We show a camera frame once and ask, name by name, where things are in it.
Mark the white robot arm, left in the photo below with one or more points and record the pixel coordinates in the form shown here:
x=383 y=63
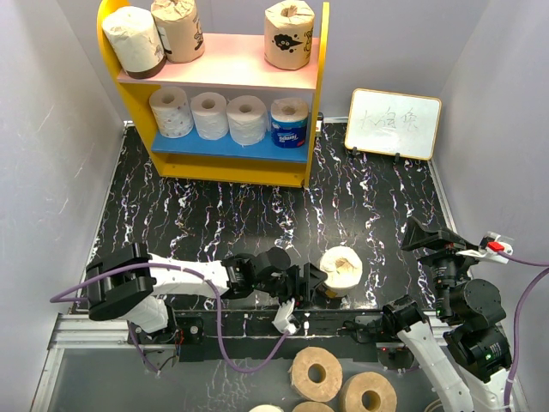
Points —
x=131 y=283

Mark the white toilet paper roll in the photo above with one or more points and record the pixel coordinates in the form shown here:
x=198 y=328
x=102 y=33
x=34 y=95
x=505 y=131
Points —
x=248 y=120

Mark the brown tape roll, bottom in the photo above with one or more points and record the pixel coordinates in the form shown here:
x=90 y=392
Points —
x=311 y=406

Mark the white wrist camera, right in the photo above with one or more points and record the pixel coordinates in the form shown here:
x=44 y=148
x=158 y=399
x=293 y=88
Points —
x=491 y=249

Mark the yellow shelf with coloured boards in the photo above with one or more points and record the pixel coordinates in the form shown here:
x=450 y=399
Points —
x=231 y=64

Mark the white patterned roll on shelf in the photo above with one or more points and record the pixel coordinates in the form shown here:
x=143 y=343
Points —
x=172 y=113

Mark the white roll, bottom edge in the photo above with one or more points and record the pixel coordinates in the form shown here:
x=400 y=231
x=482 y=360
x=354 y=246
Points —
x=266 y=408

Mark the brown tape roll, upper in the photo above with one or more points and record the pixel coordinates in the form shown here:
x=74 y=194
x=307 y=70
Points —
x=316 y=374

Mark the brown tape roll, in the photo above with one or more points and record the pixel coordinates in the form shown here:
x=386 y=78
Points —
x=311 y=406
x=316 y=374
x=368 y=391

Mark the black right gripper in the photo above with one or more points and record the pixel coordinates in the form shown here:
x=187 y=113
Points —
x=445 y=244

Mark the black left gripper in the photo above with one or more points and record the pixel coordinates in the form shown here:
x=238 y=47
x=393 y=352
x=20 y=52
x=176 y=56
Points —
x=304 y=285

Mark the blue toilet paper roll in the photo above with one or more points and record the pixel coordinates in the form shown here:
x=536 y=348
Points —
x=289 y=122

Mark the whiteboard with yellow frame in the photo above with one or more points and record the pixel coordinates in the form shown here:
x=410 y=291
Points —
x=393 y=124

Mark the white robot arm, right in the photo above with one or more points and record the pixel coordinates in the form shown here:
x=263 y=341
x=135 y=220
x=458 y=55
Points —
x=471 y=373

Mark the cream roll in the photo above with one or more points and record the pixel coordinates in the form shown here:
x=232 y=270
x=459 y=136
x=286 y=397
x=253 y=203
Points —
x=135 y=40

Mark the beige roll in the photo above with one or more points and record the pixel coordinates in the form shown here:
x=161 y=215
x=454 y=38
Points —
x=344 y=270

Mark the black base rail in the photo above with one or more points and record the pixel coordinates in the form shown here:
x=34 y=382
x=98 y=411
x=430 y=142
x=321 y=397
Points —
x=355 y=335

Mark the brown tape roll, right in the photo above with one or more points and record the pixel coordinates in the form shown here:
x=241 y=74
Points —
x=368 y=391

